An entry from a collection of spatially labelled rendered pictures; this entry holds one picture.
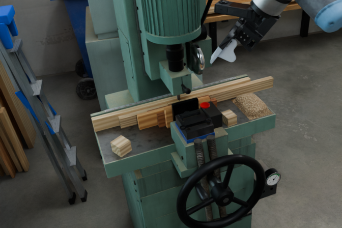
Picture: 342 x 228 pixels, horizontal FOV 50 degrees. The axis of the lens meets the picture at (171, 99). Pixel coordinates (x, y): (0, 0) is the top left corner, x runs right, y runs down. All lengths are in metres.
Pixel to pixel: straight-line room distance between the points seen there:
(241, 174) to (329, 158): 1.23
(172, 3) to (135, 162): 0.49
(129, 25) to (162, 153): 0.46
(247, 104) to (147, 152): 0.39
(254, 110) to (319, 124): 1.58
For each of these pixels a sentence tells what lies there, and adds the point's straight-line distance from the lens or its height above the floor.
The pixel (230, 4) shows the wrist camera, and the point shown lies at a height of 1.31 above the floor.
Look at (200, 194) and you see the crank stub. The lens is 1.00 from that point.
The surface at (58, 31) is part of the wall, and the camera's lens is 3.59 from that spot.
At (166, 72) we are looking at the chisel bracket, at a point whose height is 1.07.
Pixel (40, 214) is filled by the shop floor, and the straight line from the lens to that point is 2.35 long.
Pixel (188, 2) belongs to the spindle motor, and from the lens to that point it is 1.06.
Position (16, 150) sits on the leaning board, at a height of 0.19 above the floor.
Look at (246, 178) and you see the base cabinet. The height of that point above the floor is 0.64.
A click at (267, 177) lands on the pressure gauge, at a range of 1.37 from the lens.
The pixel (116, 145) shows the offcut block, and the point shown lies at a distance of 1.13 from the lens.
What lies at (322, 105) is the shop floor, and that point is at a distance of 3.03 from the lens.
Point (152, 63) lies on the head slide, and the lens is 1.28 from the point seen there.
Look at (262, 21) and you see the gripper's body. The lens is 1.01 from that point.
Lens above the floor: 1.64
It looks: 33 degrees down
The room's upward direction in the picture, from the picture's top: 6 degrees counter-clockwise
